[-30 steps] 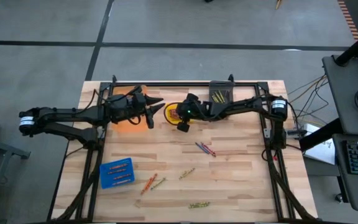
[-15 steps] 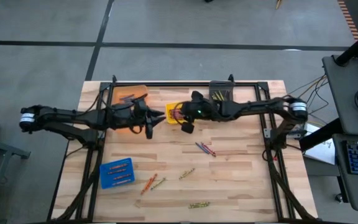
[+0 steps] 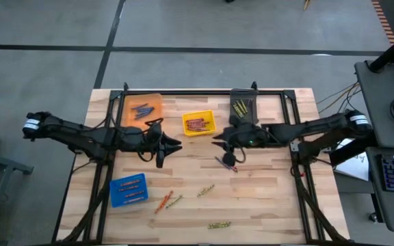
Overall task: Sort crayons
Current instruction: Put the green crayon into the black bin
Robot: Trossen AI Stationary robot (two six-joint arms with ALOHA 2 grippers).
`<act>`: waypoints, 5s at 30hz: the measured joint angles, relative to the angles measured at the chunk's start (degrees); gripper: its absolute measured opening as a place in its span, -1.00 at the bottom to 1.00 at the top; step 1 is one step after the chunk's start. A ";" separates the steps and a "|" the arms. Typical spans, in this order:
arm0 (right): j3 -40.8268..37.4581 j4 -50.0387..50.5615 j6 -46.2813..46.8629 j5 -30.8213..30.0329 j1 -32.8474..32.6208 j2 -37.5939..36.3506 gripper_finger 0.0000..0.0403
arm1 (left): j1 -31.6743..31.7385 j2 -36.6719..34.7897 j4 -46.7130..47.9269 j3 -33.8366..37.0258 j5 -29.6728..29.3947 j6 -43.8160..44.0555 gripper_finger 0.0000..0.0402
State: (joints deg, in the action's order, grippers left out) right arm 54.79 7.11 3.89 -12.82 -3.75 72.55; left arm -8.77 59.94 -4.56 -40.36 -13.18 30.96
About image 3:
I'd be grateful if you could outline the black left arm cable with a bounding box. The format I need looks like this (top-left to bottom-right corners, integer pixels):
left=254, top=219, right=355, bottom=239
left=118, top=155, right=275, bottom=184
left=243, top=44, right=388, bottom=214
left=107, top=115, right=166, bottom=163

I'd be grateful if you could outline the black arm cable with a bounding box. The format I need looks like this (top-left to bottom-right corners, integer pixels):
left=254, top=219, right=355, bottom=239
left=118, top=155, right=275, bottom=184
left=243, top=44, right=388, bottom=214
left=234, top=141, right=248, bottom=164
left=107, top=115, right=166, bottom=163

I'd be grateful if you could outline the black pole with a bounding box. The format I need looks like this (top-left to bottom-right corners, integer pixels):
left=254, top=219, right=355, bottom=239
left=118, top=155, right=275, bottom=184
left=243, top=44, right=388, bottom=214
left=369, top=26, right=394, bottom=74

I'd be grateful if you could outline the thin loose cable bundle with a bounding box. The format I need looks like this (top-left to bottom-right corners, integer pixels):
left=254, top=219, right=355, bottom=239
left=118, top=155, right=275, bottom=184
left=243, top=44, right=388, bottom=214
left=316, top=81, right=360, bottom=115

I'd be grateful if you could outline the purple blue crayon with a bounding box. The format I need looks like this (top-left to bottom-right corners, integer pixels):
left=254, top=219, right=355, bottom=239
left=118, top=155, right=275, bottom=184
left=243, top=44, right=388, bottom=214
left=214, top=156, right=231, bottom=170

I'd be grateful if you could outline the white paper sheet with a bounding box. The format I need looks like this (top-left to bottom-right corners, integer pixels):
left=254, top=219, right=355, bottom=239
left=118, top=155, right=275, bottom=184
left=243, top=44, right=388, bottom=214
left=332, top=136, right=371, bottom=182

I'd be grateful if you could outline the blue plastic basket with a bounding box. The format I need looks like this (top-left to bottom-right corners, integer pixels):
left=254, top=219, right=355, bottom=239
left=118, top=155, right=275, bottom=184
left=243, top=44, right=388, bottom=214
left=109, top=172, right=149, bottom=208

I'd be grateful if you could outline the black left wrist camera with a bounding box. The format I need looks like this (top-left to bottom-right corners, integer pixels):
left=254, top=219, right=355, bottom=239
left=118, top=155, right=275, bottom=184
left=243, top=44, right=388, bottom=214
left=123, top=126, right=146, bottom=143

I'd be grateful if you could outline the yellow plastic basket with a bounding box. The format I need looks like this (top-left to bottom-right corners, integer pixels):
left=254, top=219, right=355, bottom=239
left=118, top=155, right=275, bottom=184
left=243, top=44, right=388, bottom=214
left=181, top=109, right=218, bottom=137

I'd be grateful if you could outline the grey side cart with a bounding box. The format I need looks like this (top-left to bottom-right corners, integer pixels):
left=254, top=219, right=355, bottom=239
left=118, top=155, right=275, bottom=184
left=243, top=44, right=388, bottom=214
left=0, top=148, right=35, bottom=245

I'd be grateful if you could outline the black diagonal bar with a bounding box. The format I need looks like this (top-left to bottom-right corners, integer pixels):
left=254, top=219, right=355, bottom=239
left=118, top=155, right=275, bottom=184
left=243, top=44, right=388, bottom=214
left=328, top=135, right=378, bottom=167

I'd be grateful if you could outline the orange translucent plastic bin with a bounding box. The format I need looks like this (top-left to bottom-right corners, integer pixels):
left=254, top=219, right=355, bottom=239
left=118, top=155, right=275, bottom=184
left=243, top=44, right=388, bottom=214
left=120, top=92, right=165, bottom=133

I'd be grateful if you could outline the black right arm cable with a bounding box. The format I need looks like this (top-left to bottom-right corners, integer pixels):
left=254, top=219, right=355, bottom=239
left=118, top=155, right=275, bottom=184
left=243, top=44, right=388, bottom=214
left=234, top=141, right=248, bottom=164

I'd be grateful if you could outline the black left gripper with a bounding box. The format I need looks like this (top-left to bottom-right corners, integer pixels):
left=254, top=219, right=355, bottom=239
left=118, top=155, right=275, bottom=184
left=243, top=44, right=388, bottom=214
left=147, top=121, right=183, bottom=169

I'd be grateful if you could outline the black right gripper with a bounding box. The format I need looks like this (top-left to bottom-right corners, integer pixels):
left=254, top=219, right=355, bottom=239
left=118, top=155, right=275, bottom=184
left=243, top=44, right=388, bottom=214
left=211, top=115, right=272, bottom=167

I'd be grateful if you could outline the grey plastic bin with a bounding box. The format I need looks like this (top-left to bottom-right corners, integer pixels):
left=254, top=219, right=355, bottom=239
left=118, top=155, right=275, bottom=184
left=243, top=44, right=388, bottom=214
left=229, top=89, right=260, bottom=126

